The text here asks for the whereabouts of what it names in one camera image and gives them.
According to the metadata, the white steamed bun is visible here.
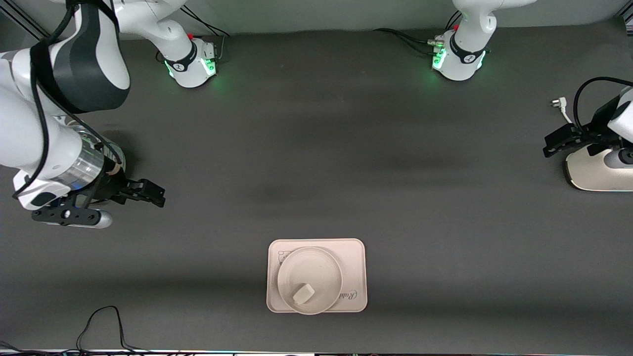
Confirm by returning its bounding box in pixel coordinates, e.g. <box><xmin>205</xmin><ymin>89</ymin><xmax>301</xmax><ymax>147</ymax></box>
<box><xmin>292</xmin><ymin>283</ymin><xmax>315</xmax><ymax>305</ymax></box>

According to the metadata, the beige round plate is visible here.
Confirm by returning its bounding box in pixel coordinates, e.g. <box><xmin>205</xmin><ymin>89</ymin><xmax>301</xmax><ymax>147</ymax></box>
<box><xmin>277</xmin><ymin>247</ymin><xmax>343</xmax><ymax>315</ymax></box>

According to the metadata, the beige rabbit print tray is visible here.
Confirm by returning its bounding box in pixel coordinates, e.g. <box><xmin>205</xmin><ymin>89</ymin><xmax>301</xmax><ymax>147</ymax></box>
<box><xmin>267</xmin><ymin>238</ymin><xmax>368</xmax><ymax>313</ymax></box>

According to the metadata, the steel cooking pot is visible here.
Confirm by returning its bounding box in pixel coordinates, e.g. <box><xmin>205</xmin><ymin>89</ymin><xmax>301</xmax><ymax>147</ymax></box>
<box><xmin>103</xmin><ymin>141</ymin><xmax>127</xmax><ymax>178</ymax></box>

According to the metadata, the white two-slot toaster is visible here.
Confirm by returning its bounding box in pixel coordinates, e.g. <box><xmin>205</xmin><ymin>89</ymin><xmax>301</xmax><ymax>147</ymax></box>
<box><xmin>564</xmin><ymin>143</ymin><xmax>633</xmax><ymax>192</ymax></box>

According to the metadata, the white toaster power cable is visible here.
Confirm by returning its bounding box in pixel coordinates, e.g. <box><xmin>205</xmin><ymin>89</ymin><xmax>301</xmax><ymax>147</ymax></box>
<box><xmin>551</xmin><ymin>97</ymin><xmax>577</xmax><ymax>125</ymax></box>

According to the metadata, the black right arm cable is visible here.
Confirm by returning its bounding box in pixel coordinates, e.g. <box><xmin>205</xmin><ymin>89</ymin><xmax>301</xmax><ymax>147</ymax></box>
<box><xmin>12</xmin><ymin>0</ymin><xmax>122</xmax><ymax>199</ymax></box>

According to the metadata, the black looped floor cable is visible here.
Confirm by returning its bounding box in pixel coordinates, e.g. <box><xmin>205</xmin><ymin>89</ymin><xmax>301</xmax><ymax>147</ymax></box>
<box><xmin>76</xmin><ymin>306</ymin><xmax>149</xmax><ymax>355</ymax></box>

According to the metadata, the black base cable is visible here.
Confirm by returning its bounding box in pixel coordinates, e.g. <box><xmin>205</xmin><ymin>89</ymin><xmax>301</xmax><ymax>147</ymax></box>
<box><xmin>372</xmin><ymin>27</ymin><xmax>445</xmax><ymax>56</ymax></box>
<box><xmin>179</xmin><ymin>4</ymin><xmax>232</xmax><ymax>38</ymax></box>

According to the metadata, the black frame strut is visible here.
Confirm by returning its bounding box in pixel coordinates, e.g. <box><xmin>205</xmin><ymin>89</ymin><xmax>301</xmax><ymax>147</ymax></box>
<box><xmin>0</xmin><ymin>7</ymin><xmax>50</xmax><ymax>40</ymax></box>

